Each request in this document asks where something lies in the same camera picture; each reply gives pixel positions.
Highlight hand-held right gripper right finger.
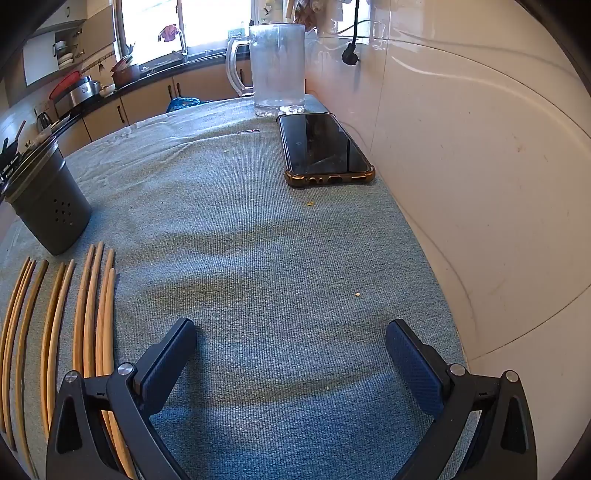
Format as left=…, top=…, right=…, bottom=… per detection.
left=385, top=318, right=539, bottom=480

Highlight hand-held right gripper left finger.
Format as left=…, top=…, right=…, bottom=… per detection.
left=45, top=318, right=198, bottom=480

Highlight row of wooden chopsticks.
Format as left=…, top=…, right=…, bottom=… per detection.
left=0, top=241, right=139, bottom=480

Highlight dark grey utensil holder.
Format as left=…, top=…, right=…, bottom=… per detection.
left=0, top=136, right=92, bottom=257

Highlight grey-blue tablecloth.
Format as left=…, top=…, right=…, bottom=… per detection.
left=0, top=95, right=481, bottom=480

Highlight smartphone in brown case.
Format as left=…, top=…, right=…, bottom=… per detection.
left=276, top=112, right=376, bottom=188

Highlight blue plastic bag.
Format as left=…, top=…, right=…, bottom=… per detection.
left=166, top=97, right=202, bottom=113

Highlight black gas stove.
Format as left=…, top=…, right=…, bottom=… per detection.
left=0, top=121, right=28, bottom=185

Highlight beige lower kitchen cabinets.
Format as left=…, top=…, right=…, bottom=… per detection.
left=58, top=69, right=254, bottom=155

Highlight steel cooking pot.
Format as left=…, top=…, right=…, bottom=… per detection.
left=69, top=76, right=100, bottom=106

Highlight black kitchen countertop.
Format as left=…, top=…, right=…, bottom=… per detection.
left=46, top=51, right=252, bottom=134

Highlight dark red bucket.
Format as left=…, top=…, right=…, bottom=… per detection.
left=111, top=58, right=141, bottom=88

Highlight red pot lid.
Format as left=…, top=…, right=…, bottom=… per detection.
left=49, top=71, right=81, bottom=100

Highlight clear glass beer mug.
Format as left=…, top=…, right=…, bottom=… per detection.
left=225, top=23, right=307, bottom=117

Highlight kitchen window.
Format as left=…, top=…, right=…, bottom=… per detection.
left=115, top=0, right=254, bottom=65

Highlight upper kitchen cabinets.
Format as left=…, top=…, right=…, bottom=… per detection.
left=23, top=0, right=116, bottom=86

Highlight hanging mesh bag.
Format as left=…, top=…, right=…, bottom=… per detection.
left=291, top=0, right=326, bottom=31

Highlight black power plug cable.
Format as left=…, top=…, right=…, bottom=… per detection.
left=342, top=0, right=362, bottom=64

